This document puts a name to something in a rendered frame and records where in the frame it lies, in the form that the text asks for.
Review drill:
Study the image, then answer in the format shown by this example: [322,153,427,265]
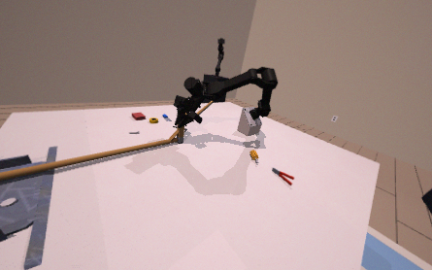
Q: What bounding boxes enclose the red-handled pliers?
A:
[272,167,294,185]

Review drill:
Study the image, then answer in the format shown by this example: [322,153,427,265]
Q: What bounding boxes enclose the orange ribbed handle with grey metal rod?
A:
[250,150,259,163]

